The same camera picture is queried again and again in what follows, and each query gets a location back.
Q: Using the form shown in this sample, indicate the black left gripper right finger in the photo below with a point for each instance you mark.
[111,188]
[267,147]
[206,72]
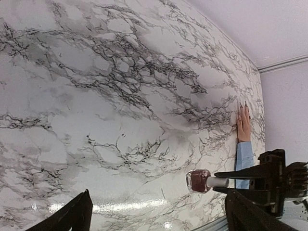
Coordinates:
[243,215]

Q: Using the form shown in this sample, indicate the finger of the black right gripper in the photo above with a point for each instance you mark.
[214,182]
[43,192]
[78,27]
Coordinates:
[245,192]
[244,174]

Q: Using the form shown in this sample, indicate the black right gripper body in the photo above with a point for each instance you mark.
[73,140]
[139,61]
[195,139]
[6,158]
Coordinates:
[281,182]

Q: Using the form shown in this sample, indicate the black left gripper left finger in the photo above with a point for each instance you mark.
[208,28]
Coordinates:
[74,216]

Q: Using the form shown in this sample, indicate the white nail polish cap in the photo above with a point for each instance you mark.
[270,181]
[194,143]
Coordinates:
[212,182]

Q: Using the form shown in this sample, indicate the dark red nail polish bottle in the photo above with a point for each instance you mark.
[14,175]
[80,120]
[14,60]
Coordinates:
[196,180]

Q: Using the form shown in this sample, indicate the forearm in blue sleeve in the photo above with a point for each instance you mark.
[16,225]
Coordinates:
[244,159]

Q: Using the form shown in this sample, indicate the person's hand with painted nails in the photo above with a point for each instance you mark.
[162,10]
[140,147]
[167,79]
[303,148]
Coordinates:
[243,124]

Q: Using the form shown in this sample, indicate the aluminium corner post right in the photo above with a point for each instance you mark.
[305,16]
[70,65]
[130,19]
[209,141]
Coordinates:
[283,64]

